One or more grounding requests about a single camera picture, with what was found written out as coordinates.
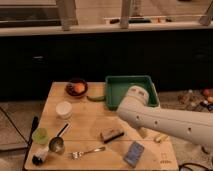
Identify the dark red bowl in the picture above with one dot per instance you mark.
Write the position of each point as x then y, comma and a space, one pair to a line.
70, 87

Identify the small green plastic cup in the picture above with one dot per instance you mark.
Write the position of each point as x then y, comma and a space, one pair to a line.
40, 136

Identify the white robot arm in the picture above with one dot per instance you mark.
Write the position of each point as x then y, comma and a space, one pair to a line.
196, 127

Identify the blue sponge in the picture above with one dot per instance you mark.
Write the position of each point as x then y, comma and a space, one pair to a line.
134, 153

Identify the green plastic tray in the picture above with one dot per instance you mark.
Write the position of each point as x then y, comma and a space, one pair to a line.
117, 86

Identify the white paper cup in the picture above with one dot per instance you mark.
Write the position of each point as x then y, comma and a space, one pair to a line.
64, 109

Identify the black clamp at table edge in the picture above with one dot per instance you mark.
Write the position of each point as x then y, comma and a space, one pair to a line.
34, 126

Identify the silver metal fork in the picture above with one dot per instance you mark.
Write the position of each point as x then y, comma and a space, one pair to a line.
76, 155

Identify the wooden felt board eraser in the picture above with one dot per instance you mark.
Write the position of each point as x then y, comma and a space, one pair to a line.
111, 134

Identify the metal measuring cup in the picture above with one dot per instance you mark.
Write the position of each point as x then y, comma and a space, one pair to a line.
56, 144

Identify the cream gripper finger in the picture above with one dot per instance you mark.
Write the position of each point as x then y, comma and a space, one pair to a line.
143, 132

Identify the black and white brush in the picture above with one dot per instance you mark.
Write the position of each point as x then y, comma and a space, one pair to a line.
40, 156

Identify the orange fruit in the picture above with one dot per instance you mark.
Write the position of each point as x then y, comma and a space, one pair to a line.
79, 87

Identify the green chili pepper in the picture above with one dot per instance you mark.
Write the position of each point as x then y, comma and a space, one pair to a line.
96, 99

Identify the spice bottles on floor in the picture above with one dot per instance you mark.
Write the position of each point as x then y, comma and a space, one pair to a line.
197, 100

